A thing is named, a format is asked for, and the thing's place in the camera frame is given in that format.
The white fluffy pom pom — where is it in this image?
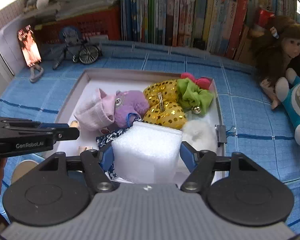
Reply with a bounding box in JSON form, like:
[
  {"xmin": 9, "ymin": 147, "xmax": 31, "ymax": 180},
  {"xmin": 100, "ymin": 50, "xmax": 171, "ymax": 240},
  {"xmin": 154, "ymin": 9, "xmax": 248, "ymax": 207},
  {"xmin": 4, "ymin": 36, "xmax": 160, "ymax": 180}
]
[{"xmin": 182, "ymin": 120, "xmax": 218, "ymax": 153}]

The pink white small towel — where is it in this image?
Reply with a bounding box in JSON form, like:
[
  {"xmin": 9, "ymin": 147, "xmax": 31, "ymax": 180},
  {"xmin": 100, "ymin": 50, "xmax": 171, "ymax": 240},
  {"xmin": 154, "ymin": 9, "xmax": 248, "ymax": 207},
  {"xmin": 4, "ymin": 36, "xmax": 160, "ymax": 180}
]
[{"xmin": 74, "ymin": 88, "xmax": 116, "ymax": 131}]

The white foam block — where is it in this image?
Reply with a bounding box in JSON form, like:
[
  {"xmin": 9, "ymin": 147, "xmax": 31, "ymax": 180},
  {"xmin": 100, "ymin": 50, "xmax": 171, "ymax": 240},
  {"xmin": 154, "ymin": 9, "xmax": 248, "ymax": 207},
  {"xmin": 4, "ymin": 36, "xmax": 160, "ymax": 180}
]
[{"xmin": 111, "ymin": 121, "xmax": 182, "ymax": 184}]

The purple plush monster toy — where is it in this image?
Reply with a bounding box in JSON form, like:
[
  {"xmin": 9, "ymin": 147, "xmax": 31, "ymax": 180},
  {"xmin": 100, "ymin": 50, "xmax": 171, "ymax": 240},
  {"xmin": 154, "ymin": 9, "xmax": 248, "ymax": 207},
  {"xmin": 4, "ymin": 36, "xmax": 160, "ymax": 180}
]
[{"xmin": 114, "ymin": 90, "xmax": 150, "ymax": 128}]

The green and pink scrunchie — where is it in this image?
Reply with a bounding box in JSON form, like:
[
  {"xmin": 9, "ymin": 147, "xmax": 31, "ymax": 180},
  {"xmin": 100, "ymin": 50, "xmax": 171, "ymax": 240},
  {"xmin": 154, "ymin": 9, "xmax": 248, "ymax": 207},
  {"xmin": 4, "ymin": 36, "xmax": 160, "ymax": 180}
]
[{"xmin": 176, "ymin": 77, "xmax": 214, "ymax": 116}]

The blue white patterned cloth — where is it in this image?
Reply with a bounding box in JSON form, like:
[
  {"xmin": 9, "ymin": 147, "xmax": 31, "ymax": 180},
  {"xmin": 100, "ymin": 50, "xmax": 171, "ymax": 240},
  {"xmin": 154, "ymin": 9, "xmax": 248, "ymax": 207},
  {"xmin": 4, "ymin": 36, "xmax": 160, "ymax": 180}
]
[{"xmin": 96, "ymin": 128, "xmax": 129, "ymax": 179}]

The blue checkered tablecloth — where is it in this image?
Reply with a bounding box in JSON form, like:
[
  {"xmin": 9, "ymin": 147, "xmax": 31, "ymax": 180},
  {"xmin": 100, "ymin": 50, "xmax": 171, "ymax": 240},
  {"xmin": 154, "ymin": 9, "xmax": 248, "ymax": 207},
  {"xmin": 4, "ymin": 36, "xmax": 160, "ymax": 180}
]
[{"xmin": 0, "ymin": 41, "xmax": 300, "ymax": 233}]

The gold sequin bow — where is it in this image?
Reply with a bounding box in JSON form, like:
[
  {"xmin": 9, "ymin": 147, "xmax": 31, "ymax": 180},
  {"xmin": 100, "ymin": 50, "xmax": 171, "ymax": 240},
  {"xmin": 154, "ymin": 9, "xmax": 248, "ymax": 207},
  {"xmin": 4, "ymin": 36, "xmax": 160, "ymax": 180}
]
[{"xmin": 143, "ymin": 80, "xmax": 187, "ymax": 130}]

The white shallow cardboard tray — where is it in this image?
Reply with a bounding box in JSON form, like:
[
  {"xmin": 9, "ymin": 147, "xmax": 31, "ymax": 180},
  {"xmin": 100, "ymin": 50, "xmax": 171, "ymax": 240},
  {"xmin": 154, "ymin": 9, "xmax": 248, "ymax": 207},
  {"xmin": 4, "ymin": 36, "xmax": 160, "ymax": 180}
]
[{"xmin": 56, "ymin": 69, "xmax": 224, "ymax": 185}]

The smartphone with lit screen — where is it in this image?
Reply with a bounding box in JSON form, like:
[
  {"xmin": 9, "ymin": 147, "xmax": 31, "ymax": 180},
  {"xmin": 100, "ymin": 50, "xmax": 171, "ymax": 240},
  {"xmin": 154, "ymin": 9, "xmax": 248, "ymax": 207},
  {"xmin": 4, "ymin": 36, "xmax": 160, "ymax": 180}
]
[{"xmin": 17, "ymin": 25, "xmax": 42, "ymax": 67}]

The miniature black bicycle model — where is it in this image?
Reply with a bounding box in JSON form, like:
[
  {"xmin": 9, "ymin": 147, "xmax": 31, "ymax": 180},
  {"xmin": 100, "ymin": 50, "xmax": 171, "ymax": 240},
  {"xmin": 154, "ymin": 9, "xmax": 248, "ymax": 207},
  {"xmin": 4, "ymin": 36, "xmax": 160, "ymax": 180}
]
[{"xmin": 52, "ymin": 35, "xmax": 103, "ymax": 70}]

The blue Doraemon plush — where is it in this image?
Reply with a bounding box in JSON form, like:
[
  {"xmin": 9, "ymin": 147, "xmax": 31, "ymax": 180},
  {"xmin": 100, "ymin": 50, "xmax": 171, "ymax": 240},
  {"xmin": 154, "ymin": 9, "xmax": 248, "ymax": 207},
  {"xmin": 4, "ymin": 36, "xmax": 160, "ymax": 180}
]
[{"xmin": 275, "ymin": 68, "xmax": 300, "ymax": 145}]

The brown haired monkey doll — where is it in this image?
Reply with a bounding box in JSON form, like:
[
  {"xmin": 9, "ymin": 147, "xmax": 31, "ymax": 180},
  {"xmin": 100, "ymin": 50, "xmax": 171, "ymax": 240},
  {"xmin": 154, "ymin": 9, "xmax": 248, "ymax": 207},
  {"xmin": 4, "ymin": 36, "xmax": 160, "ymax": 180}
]
[{"xmin": 251, "ymin": 15, "xmax": 300, "ymax": 109}]

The red plastic crate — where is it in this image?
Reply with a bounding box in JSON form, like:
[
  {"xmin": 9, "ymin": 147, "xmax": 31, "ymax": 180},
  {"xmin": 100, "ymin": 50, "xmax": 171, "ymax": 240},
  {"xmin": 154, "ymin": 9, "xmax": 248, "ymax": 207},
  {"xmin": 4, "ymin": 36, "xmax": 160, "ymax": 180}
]
[{"xmin": 34, "ymin": 5, "xmax": 121, "ymax": 44}]

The row of upright books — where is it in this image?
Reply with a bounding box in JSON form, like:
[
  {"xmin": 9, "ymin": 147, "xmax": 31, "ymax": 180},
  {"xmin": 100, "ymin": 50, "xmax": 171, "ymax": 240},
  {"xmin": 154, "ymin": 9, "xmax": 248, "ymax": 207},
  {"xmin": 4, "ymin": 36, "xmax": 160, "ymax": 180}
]
[{"xmin": 120, "ymin": 0, "xmax": 297, "ymax": 59}]

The grey rope loop strap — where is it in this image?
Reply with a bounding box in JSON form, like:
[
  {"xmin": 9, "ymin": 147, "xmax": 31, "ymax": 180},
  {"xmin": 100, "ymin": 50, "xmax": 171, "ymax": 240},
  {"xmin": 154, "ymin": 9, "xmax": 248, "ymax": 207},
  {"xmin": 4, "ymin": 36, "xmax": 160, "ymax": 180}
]
[{"xmin": 28, "ymin": 64, "xmax": 45, "ymax": 84}]

